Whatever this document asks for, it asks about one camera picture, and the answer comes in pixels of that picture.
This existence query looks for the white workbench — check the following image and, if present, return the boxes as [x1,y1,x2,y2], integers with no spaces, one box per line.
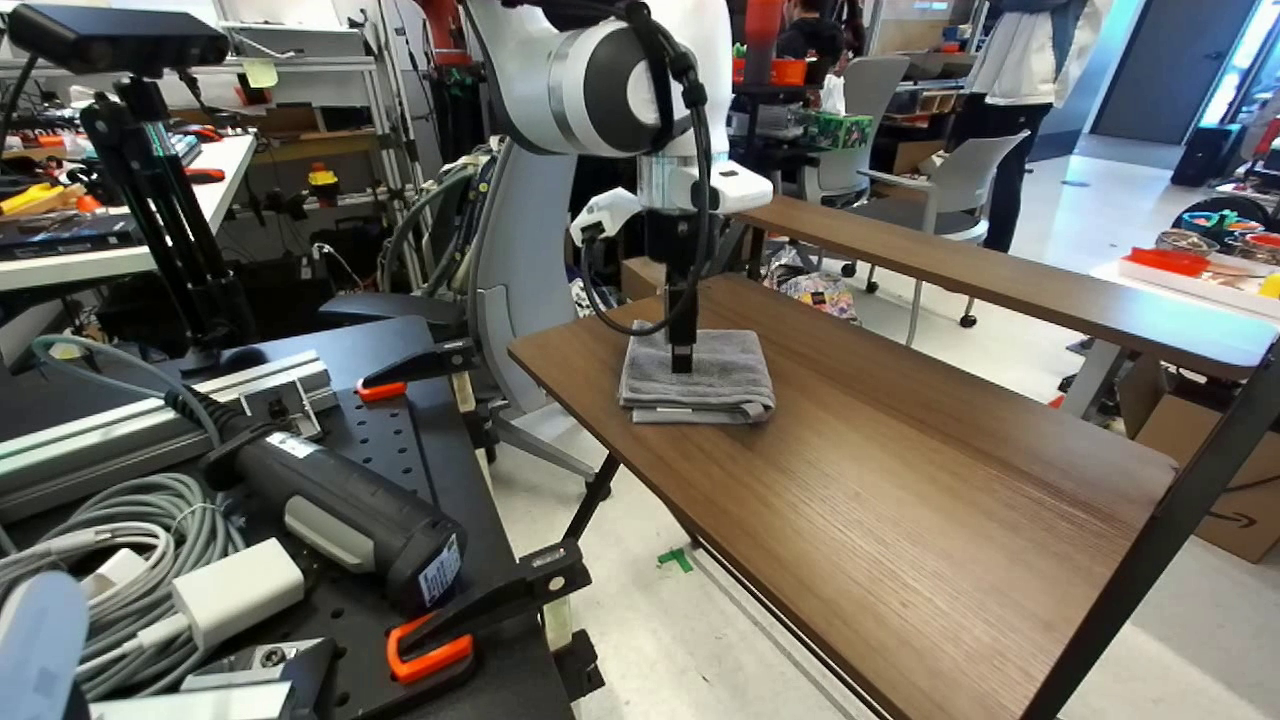
[0,129,261,301]

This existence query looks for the black diagonal desk brace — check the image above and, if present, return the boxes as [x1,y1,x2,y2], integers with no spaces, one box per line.
[557,452,625,554]

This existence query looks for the large cardboard box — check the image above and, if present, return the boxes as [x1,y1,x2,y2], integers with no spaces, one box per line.
[1114,355,1280,566]

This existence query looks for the white power adapter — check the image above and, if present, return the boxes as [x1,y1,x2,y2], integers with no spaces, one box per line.
[168,535,310,656]

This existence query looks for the small orange handled clamp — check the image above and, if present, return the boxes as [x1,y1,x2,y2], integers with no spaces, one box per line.
[351,337,484,413]

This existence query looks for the black camera tripod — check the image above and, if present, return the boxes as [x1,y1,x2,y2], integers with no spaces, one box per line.
[75,71,261,362]

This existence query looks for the grey cable bundle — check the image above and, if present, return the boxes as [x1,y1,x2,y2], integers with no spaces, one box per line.
[0,469,253,705]

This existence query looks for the white background chair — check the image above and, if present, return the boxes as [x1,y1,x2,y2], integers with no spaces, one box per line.
[856,129,1034,333]

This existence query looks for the wooden desk shelf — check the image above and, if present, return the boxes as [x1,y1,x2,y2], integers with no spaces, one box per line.
[720,191,1280,385]

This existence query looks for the yellow tool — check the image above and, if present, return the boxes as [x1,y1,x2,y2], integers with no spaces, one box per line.
[0,181,96,230]

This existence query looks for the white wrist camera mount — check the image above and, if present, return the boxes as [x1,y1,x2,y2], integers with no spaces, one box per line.
[568,185,646,251]

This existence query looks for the person in white shirt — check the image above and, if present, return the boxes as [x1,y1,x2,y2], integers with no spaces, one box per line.
[955,0,1112,256]

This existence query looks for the aluminium extrusion rail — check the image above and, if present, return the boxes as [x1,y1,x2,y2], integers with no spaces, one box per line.
[0,349,335,525]

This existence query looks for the orange storage bin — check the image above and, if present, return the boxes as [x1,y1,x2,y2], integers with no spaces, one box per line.
[732,50,812,98]

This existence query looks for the black handheld device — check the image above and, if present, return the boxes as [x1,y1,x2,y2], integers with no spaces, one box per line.
[228,430,467,617]

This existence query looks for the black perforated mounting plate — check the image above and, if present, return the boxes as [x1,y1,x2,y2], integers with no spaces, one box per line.
[215,311,578,720]

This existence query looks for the red flat object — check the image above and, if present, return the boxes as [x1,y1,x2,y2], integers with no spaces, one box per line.
[1118,244,1211,283]

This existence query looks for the blue grey rounded object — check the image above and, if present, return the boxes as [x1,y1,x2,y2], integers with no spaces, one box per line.
[0,568,96,720]

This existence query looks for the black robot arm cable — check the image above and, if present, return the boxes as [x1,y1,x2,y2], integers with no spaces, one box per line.
[577,0,726,341]

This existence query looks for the large orange handled clamp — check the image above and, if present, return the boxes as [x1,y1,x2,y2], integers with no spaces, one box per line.
[380,535,597,694]

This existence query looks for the black stereo camera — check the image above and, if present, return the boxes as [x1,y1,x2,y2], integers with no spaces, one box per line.
[5,0,234,82]

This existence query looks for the grey towel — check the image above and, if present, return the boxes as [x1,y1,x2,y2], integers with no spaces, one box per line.
[611,326,778,430]

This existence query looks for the grey office chair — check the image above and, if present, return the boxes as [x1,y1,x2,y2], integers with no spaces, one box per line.
[458,136,600,487]

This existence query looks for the thick grey hose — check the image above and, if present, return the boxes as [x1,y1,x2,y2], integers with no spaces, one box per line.
[29,333,228,452]

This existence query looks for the small cardboard box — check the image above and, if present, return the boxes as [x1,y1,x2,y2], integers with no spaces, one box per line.
[616,251,675,305]

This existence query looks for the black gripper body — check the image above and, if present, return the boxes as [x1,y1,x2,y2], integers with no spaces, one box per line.
[660,210,712,322]

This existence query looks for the black metal desk frame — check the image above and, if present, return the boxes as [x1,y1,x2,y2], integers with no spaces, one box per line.
[1017,337,1280,720]

